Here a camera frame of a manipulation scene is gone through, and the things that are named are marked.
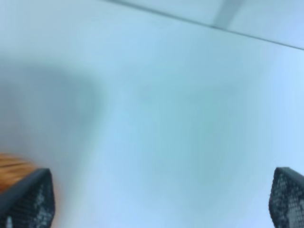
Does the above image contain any black textured right gripper left finger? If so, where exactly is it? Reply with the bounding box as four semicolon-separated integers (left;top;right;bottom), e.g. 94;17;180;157
0;168;56;228

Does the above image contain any black textured right gripper right finger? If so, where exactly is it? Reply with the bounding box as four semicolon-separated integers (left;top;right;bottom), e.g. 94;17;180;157
268;167;304;228

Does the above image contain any orange woven wicker basket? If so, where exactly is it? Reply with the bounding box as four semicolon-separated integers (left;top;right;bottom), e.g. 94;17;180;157
0;153;38;193

